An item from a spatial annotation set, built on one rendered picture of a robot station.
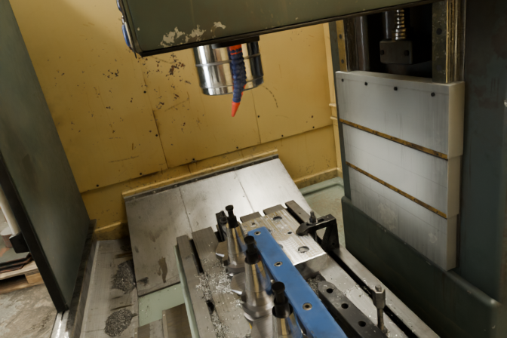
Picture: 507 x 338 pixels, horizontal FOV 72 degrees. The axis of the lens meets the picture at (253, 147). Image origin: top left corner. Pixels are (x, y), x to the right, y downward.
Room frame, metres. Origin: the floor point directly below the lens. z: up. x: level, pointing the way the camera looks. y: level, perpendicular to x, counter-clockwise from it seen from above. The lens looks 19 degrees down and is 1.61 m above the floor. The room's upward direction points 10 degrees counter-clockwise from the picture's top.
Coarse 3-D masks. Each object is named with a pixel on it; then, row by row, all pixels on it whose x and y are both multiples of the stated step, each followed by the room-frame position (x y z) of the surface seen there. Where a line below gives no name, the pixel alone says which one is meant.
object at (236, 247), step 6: (228, 228) 0.53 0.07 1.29; (234, 228) 0.53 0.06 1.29; (240, 228) 0.53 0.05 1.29; (228, 234) 0.53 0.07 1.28; (234, 234) 0.53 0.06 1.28; (240, 234) 0.53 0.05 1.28; (228, 240) 0.53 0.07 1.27; (234, 240) 0.53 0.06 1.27; (240, 240) 0.53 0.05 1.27; (228, 246) 0.53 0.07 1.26; (234, 246) 0.52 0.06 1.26; (240, 246) 0.53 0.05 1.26; (246, 246) 0.53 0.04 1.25; (228, 252) 0.53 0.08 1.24; (234, 252) 0.52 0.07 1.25; (240, 252) 0.52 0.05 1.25; (228, 258) 0.54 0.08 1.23; (234, 258) 0.52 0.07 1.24; (240, 258) 0.52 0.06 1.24
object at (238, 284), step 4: (264, 264) 0.52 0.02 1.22; (244, 272) 0.51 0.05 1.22; (268, 272) 0.50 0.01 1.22; (236, 276) 0.50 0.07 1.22; (240, 276) 0.50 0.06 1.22; (244, 276) 0.50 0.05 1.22; (272, 276) 0.48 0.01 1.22; (232, 280) 0.49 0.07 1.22; (236, 280) 0.49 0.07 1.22; (240, 280) 0.49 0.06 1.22; (244, 280) 0.49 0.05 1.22; (272, 280) 0.48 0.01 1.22; (232, 284) 0.48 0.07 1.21; (236, 284) 0.48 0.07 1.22; (240, 284) 0.48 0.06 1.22; (244, 284) 0.48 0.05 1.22; (232, 288) 0.47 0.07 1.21; (236, 288) 0.47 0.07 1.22; (240, 288) 0.47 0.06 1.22; (244, 288) 0.47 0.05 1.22; (236, 292) 0.47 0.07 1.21; (240, 292) 0.46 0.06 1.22
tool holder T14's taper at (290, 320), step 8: (272, 312) 0.33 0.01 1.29; (288, 312) 0.32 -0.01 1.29; (272, 320) 0.33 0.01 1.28; (280, 320) 0.32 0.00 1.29; (288, 320) 0.32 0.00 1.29; (296, 320) 0.32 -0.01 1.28; (272, 328) 0.33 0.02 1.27; (280, 328) 0.32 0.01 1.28; (288, 328) 0.32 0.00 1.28; (296, 328) 0.32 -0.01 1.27; (272, 336) 0.33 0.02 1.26; (280, 336) 0.32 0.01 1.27; (288, 336) 0.31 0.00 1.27; (296, 336) 0.32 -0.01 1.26
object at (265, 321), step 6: (258, 318) 0.40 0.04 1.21; (264, 318) 0.40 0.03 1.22; (270, 318) 0.40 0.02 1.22; (252, 324) 0.39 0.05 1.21; (258, 324) 0.39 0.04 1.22; (264, 324) 0.39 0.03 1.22; (270, 324) 0.39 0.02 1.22; (300, 324) 0.38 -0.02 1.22; (252, 330) 0.38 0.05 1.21; (258, 330) 0.38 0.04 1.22; (264, 330) 0.38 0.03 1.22; (270, 330) 0.38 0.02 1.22; (252, 336) 0.37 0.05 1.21; (258, 336) 0.37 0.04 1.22; (264, 336) 0.37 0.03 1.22; (270, 336) 0.37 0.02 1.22
